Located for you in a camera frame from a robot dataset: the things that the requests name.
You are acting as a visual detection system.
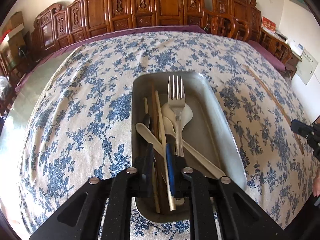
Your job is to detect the white electrical wall panel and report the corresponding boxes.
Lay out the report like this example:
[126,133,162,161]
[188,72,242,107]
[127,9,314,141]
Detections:
[297,48,318,85]

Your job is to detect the purple armchair cushion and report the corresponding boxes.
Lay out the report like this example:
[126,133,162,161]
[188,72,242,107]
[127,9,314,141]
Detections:
[248,40,285,72]

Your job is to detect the wooden side table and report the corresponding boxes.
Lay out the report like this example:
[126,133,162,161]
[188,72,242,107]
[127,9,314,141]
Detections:
[259,29,302,79]

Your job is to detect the dark wooden chopstick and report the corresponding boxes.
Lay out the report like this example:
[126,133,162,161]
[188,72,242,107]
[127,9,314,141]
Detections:
[150,81,170,214]
[246,65,304,155]

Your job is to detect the carved wooden armchair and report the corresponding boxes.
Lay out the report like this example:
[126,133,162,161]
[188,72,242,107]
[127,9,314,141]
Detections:
[211,0,293,72]

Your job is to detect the stacked cardboard boxes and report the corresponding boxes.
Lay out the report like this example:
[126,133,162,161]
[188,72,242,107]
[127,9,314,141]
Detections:
[1,11,27,69]

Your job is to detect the person's right hand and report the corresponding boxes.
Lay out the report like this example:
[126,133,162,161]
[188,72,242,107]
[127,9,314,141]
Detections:
[312,170,320,197]

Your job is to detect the white plastic fork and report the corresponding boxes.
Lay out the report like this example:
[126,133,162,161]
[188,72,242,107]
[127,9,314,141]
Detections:
[163,116,226,179]

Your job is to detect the white plastic spoon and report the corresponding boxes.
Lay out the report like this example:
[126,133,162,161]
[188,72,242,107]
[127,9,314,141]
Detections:
[136,122,164,157]

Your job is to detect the red gift box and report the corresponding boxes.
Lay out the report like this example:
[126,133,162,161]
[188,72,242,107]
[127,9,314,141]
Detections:
[261,16,276,34]

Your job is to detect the light wooden chopstick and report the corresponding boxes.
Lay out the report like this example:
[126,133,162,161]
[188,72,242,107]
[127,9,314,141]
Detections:
[144,98,161,213]
[155,90,176,211]

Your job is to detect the stainless steel fork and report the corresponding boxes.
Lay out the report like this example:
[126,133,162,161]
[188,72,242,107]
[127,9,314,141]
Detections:
[168,75,185,157]

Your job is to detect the carved wooden long sofa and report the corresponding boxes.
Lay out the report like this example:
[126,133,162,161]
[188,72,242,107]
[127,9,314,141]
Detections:
[19,0,239,72]

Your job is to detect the white router box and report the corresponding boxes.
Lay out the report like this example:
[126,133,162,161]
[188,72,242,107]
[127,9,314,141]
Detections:
[287,40,304,56]

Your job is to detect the grey metal rectangular tray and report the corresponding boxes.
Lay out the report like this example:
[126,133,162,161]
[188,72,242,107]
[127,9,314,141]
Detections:
[131,72,247,223]

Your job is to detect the blue floral tablecloth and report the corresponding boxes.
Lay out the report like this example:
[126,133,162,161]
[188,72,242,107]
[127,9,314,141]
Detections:
[18,31,320,240]

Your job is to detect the white ceramic soup spoon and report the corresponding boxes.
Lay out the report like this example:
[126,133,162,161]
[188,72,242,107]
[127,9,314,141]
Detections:
[161,101,194,140]

